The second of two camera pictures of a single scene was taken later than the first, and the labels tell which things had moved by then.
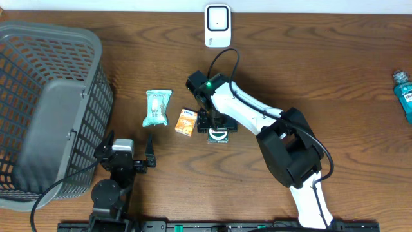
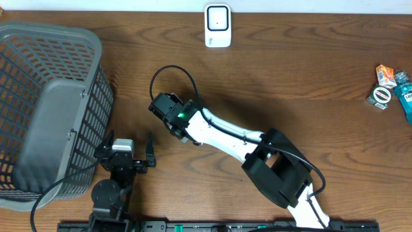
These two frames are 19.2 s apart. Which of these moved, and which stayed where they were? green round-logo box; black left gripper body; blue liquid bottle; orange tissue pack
Moved: green round-logo box; orange tissue pack
Stayed: blue liquid bottle; black left gripper body
